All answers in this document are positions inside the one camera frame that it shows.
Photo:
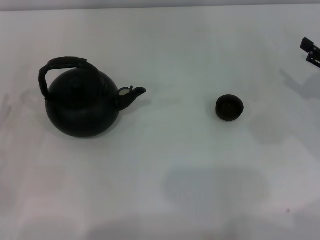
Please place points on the small dark teacup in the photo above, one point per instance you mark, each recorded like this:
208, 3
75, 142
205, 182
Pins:
229, 108

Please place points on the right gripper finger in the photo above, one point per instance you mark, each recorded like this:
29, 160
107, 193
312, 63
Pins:
307, 43

